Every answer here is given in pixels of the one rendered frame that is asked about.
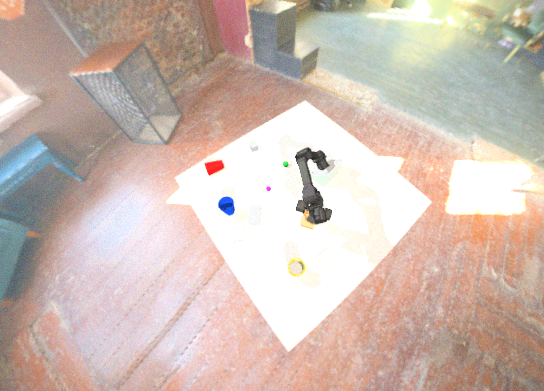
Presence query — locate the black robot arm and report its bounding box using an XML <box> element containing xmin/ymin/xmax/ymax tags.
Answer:
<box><xmin>295</xmin><ymin>146</ymin><xmax>330</xmax><ymax>226</ymax></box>

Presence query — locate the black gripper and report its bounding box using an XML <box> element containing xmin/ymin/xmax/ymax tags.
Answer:
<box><xmin>295</xmin><ymin>200</ymin><xmax>332</xmax><ymax>220</ymax></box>

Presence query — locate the yellow cup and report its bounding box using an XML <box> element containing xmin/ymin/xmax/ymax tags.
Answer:
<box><xmin>289</xmin><ymin>259</ymin><xmax>306</xmax><ymax>276</ymax></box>

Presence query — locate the blue cup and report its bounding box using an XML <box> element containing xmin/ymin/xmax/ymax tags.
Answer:
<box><xmin>218</xmin><ymin>197</ymin><xmax>234</xmax><ymax>216</ymax></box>

